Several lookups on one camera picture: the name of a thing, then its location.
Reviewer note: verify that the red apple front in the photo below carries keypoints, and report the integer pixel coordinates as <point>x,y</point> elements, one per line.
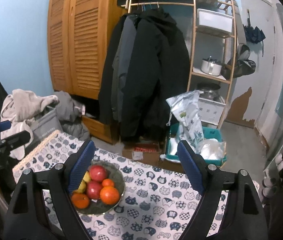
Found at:
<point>93,190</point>

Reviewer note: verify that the white storage bin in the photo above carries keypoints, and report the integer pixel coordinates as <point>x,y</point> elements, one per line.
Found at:
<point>215,20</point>

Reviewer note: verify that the grey laundry basket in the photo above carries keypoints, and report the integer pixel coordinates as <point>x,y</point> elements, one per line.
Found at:
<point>45,123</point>

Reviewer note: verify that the red apple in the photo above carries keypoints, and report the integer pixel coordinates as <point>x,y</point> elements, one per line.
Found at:
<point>93,190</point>
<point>98,173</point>

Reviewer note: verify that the teal plastic bin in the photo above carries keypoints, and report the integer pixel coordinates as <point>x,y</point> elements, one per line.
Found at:
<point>170,152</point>

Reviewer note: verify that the yellow pear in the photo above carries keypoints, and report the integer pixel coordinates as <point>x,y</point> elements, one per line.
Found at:
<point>86,179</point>

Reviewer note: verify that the red apple back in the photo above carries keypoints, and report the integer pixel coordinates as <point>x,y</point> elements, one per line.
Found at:
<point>98,173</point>

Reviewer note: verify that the clear plastic bag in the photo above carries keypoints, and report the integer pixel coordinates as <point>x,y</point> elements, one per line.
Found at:
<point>212,149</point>

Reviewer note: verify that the pile of grey clothes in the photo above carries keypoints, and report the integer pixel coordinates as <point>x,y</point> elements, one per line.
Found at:
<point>21,106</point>

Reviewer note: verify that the white printed plastic bag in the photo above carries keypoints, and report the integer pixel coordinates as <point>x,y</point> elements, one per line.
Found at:
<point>185,109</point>

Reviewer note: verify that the white cooking pot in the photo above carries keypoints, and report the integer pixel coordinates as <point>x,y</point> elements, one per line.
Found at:
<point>211,66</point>

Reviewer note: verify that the black hanging coat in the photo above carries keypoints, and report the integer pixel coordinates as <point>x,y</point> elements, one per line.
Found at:
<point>158,70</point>

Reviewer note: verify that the grey hanging jacket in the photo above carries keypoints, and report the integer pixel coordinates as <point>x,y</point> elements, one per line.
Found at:
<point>120,65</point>

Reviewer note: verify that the cat pattern tablecloth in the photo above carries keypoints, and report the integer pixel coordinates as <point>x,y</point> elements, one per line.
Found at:
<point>157,203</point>

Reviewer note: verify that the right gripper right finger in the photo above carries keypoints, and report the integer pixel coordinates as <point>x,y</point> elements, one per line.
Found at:
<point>243,216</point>

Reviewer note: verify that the orange at bowl left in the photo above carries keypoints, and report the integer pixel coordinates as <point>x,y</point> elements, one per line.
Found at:
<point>80,200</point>

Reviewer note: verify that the dark hanging bag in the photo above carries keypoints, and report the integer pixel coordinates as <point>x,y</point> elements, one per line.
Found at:
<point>243,65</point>

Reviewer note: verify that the large orange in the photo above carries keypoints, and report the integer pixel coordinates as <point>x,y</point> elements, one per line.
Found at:
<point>109,195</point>

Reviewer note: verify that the wooden louvered wardrobe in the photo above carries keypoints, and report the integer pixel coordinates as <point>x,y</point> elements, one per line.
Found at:
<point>79,33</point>

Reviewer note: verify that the white patterned storage box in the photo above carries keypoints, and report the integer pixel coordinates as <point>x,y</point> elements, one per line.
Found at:
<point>210,111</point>

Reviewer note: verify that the grey speckled bowl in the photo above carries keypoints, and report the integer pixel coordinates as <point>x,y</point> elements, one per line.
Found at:
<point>97,207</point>

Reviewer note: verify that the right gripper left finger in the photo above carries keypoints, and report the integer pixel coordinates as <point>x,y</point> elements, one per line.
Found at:
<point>27,217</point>

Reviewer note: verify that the cardboard box with label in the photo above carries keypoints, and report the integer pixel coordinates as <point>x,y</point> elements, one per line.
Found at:
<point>146,153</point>

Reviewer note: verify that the small tangerine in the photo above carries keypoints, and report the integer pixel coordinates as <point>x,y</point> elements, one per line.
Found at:
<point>108,183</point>

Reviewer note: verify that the wooden shelf rack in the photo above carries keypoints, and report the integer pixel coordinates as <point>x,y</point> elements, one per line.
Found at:
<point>221,46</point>

